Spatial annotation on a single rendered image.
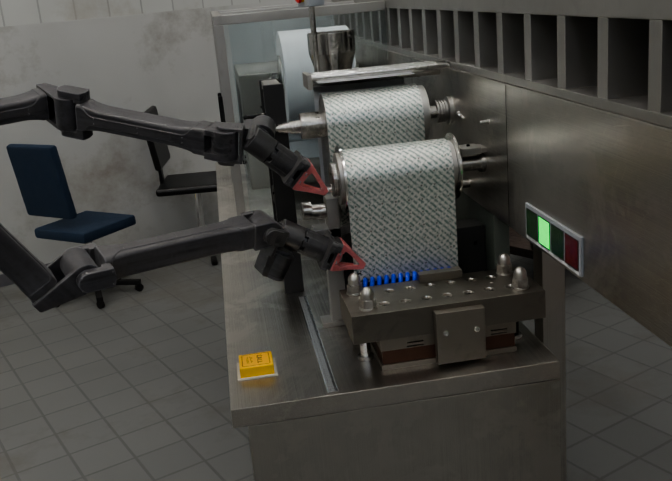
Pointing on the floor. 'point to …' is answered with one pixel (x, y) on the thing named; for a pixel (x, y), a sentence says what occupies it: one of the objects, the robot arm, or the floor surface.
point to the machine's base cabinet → (421, 440)
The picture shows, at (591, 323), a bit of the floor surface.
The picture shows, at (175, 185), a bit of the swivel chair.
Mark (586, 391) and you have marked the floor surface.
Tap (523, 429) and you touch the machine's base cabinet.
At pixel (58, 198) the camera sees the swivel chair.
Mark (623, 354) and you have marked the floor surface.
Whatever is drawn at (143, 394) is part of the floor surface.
